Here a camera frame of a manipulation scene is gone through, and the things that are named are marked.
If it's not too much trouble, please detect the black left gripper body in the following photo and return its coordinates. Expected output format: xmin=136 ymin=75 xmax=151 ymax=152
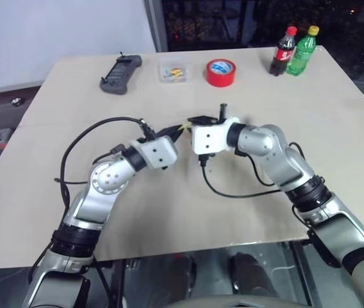
xmin=154 ymin=126 xmax=178 ymax=141

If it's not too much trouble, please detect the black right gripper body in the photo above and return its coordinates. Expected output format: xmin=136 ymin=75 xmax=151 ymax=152
xmin=201 ymin=102 xmax=229 ymax=126

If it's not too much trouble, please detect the red tape roll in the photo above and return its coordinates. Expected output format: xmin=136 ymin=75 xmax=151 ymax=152
xmin=205 ymin=58 xmax=238 ymax=88

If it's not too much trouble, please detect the clear plastic parts box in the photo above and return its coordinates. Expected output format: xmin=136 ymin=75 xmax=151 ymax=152
xmin=157 ymin=59 xmax=193 ymax=85

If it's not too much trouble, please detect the dark grey remote controller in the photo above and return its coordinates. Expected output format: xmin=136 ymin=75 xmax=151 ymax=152
xmin=99 ymin=53 xmax=143 ymax=96

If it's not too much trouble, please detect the cola bottle red cap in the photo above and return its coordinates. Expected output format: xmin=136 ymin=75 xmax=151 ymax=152
xmin=269 ymin=26 xmax=298 ymax=77

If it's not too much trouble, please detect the green soda bottle yellow cap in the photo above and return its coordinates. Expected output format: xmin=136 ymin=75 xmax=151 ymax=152
xmin=285 ymin=25 xmax=320 ymax=77

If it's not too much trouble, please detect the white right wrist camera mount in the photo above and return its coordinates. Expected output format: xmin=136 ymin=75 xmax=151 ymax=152
xmin=190 ymin=117 xmax=241 ymax=155

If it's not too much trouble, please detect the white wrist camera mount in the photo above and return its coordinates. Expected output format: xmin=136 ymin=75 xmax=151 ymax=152
xmin=129 ymin=135 xmax=179 ymax=170
xmin=190 ymin=117 xmax=241 ymax=155

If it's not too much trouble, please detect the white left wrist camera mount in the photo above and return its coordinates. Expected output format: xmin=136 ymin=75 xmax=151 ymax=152
xmin=129 ymin=135 xmax=179 ymax=170

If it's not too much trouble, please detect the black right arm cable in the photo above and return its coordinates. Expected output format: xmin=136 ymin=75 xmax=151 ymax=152
xmin=198 ymin=153 xmax=282 ymax=198

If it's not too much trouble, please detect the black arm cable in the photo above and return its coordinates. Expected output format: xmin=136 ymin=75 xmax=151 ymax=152
xmin=198 ymin=153 xmax=282 ymax=198
xmin=54 ymin=117 xmax=153 ymax=206

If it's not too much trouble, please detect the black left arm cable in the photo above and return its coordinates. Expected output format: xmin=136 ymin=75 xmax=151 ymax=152
xmin=54 ymin=117 xmax=153 ymax=206

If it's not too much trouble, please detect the grey window frame post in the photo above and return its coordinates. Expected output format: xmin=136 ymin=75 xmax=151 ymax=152
xmin=143 ymin=0 xmax=169 ymax=54

